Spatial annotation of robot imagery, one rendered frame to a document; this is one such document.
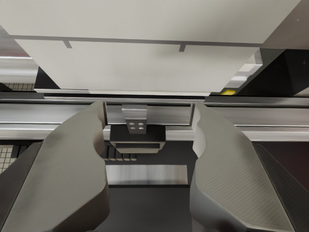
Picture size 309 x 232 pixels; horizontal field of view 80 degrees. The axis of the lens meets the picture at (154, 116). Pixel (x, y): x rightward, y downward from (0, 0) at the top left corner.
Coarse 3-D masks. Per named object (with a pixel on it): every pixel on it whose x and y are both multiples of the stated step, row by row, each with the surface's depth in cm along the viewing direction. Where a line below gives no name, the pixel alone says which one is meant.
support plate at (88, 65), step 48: (0, 0) 10; (48, 0) 10; (96, 0) 10; (144, 0) 10; (192, 0) 10; (240, 0) 10; (288, 0) 10; (48, 48) 14; (96, 48) 14; (144, 48) 14; (192, 48) 14; (240, 48) 14
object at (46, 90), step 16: (48, 80) 21; (48, 96) 23; (64, 96) 23; (80, 96) 23; (96, 96) 23; (112, 96) 23; (128, 96) 23; (144, 96) 23; (160, 96) 23; (176, 96) 24; (192, 96) 24
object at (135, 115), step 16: (128, 112) 27; (144, 112) 27; (112, 128) 40; (128, 128) 35; (144, 128) 35; (160, 128) 40; (112, 144) 42; (128, 144) 40; (144, 144) 40; (160, 144) 42
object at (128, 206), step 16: (112, 176) 20; (128, 176) 20; (144, 176) 20; (160, 176) 20; (176, 176) 20; (112, 192) 18; (128, 192) 18; (144, 192) 18; (160, 192) 18; (176, 192) 19; (112, 208) 18; (128, 208) 18; (144, 208) 18; (160, 208) 18; (176, 208) 18; (112, 224) 17; (128, 224) 17; (144, 224) 18; (160, 224) 18; (176, 224) 18
